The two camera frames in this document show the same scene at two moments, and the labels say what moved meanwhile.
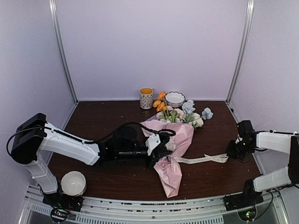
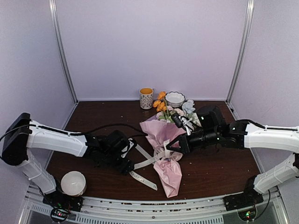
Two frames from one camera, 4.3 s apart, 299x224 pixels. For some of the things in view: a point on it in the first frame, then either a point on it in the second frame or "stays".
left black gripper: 153,159 -> 125,167
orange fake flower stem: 161,104 stays
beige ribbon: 206,157 -> 163,150
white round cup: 73,183 stays
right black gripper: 230,151 -> 185,146
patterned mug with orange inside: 146,95 stays
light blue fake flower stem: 188,107 stays
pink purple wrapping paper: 167,168 stays
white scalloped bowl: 174,99 stays
